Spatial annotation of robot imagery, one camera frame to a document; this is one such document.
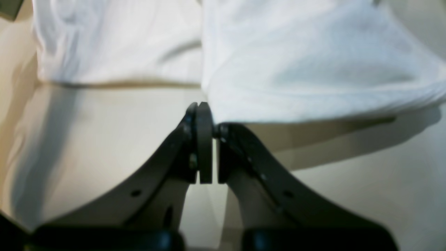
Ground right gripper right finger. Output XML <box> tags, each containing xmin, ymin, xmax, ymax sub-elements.
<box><xmin>196</xmin><ymin>102</ymin><xmax>398</xmax><ymax>251</ymax></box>

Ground white t-shirt with print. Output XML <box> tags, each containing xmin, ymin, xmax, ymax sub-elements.
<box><xmin>32</xmin><ymin>0</ymin><xmax>445</xmax><ymax>123</ymax></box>

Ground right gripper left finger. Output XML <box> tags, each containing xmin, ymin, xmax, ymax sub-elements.
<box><xmin>27</xmin><ymin>102</ymin><xmax>198</xmax><ymax>251</ymax></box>

